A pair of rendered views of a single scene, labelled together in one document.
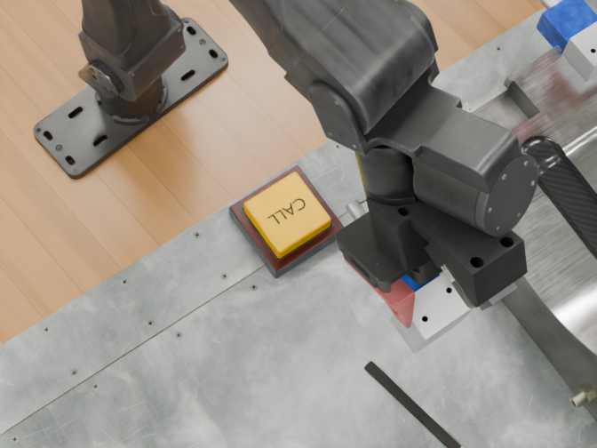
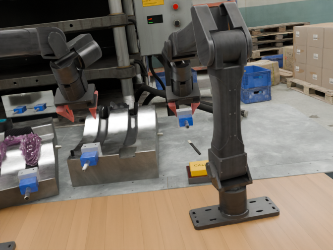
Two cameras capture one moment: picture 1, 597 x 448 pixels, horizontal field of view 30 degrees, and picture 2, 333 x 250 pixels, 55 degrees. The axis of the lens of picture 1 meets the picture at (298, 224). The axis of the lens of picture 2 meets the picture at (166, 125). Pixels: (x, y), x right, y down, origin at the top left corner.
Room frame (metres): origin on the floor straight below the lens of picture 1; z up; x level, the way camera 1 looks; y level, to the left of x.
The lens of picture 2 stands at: (1.07, 0.49, 1.25)
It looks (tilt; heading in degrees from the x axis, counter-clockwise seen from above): 18 degrees down; 220
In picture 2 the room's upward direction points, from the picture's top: 6 degrees counter-clockwise
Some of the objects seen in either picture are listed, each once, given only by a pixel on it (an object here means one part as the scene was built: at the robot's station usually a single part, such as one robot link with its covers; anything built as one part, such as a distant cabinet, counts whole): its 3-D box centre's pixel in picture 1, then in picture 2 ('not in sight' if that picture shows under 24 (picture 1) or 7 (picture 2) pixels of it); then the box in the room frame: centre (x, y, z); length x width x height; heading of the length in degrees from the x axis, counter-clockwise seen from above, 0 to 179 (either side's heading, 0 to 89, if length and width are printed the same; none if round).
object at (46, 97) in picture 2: not in sight; (45, 97); (0.06, -1.29, 0.87); 0.50 x 0.27 x 0.17; 40
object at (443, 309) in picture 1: (396, 266); (185, 121); (0.30, -0.08, 0.94); 0.13 x 0.05 x 0.05; 39
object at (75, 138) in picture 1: (129, 79); (233, 199); (0.50, 0.18, 0.84); 0.20 x 0.07 x 0.08; 136
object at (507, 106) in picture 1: (497, 116); (128, 156); (0.48, -0.18, 0.87); 0.05 x 0.05 x 0.04; 40
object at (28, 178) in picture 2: not in sight; (28, 187); (0.72, -0.32, 0.86); 0.13 x 0.05 x 0.05; 57
